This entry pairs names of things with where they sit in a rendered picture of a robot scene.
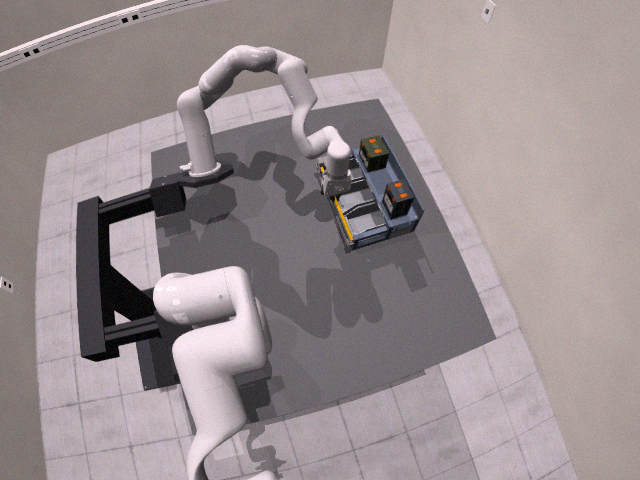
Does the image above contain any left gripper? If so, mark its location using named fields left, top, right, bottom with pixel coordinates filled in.
left=320, top=170, right=351, bottom=203

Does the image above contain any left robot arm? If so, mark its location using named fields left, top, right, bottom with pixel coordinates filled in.
left=177, top=45, right=351, bottom=181

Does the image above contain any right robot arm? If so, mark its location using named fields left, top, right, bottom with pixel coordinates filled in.
left=153, top=266, right=272, bottom=480

